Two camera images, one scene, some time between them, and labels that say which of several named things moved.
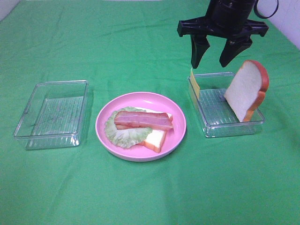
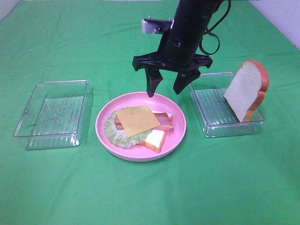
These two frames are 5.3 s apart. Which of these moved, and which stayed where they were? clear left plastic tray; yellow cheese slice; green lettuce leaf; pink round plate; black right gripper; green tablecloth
Moved: black right gripper; yellow cheese slice
Stayed: clear left plastic tray; green lettuce leaf; pink round plate; green tablecloth
